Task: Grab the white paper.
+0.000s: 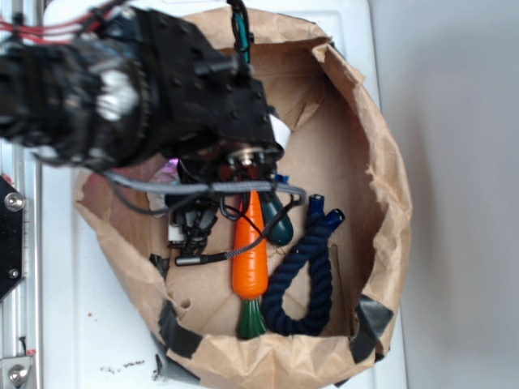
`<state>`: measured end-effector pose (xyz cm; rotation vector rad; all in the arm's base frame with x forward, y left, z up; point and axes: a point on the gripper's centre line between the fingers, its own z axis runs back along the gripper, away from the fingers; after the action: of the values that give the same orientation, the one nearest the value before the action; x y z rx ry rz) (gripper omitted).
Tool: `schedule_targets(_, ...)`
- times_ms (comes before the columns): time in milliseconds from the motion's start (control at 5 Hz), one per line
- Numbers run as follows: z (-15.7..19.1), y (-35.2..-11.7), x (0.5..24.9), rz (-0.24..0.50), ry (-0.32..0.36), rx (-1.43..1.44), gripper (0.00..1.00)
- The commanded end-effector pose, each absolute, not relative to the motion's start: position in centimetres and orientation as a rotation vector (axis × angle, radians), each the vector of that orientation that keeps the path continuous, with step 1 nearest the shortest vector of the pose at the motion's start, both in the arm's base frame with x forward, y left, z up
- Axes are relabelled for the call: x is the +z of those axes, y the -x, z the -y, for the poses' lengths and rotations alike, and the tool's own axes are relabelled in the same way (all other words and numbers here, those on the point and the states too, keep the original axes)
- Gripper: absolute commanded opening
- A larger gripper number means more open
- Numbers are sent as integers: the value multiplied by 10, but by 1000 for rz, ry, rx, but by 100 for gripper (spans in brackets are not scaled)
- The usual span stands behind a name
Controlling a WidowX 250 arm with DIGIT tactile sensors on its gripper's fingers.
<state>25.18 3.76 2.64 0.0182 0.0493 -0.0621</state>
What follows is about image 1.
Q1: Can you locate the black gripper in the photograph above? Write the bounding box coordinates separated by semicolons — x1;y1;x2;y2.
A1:
170;146;275;251

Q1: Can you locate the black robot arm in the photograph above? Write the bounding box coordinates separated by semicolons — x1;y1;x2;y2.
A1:
1;1;284;186

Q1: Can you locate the orange toy carrot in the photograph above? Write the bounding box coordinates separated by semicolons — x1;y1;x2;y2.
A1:
232;191;268;339

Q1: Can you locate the dark green toy vegetable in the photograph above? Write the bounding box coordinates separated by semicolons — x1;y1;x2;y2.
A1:
259;192;294;246

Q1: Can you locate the brown paper bag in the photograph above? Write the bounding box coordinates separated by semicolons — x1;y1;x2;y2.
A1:
75;9;412;388

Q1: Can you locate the dark blue rope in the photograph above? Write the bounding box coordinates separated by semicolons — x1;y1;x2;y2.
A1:
261;194;347;337

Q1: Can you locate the black metal bracket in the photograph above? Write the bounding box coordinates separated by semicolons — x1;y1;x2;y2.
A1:
0;174;26;301

